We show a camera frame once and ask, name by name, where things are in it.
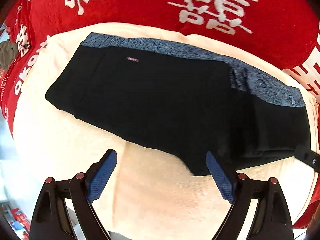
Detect black pants with grey lining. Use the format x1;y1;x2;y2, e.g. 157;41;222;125
46;33;311;176

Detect cream sofa seat cover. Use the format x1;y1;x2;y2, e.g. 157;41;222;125
4;22;320;240

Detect red blanket with white characters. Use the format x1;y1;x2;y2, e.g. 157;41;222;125
0;0;320;230

